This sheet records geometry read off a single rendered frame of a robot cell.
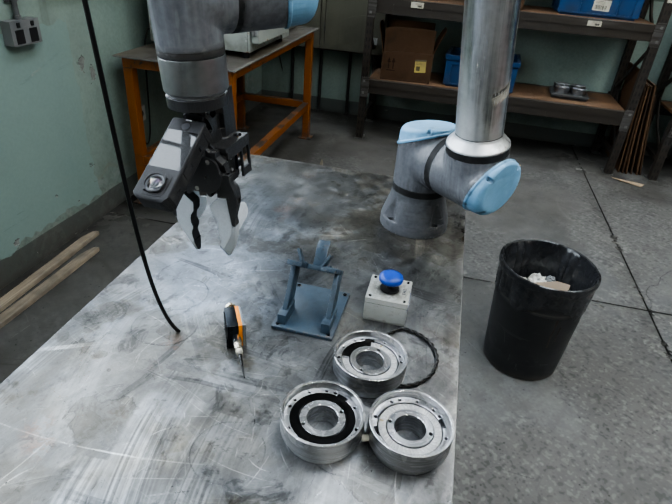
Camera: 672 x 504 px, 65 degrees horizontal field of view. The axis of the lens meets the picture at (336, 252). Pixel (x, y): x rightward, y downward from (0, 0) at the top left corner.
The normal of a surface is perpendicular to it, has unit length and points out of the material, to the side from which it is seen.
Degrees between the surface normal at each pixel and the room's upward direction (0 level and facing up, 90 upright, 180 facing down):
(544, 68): 90
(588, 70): 90
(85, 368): 0
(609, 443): 0
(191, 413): 0
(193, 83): 91
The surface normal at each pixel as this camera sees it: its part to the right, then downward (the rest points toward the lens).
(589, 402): 0.07, -0.85
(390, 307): -0.23, 0.49
